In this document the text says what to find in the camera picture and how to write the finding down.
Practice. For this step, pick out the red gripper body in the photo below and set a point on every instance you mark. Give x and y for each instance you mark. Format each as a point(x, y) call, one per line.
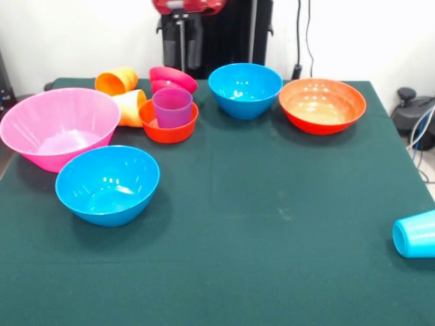
point(190, 6)

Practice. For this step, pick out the purple cup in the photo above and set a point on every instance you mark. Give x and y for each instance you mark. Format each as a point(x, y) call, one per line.
point(172, 108)

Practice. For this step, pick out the yellow cup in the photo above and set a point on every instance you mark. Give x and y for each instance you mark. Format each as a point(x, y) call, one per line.
point(130, 108)

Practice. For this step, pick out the black equipment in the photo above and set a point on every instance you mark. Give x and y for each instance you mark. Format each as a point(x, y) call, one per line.
point(5, 85)

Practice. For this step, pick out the light blue cup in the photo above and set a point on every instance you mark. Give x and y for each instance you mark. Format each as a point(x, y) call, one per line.
point(416, 236)

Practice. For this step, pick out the small orange bowl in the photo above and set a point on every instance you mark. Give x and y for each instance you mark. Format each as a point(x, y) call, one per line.
point(170, 134)

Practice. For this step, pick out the orange cup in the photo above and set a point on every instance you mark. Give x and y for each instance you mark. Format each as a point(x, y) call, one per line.
point(115, 81)

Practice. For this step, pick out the small crimson bowl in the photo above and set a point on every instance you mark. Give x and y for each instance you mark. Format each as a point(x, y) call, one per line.
point(173, 77)

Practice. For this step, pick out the large pink bowl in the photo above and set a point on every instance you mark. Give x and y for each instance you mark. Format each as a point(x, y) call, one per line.
point(51, 129)

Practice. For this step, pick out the dark green table cloth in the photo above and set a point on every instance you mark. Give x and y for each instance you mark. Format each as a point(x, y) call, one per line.
point(238, 271)

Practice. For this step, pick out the large orange bowl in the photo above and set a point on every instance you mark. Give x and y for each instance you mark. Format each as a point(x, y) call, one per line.
point(323, 108)

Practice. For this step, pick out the blue bowl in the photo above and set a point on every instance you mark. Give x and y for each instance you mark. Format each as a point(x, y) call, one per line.
point(107, 190)
point(244, 91)

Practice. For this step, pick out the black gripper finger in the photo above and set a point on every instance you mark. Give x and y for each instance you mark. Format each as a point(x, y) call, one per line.
point(194, 52)
point(169, 51)

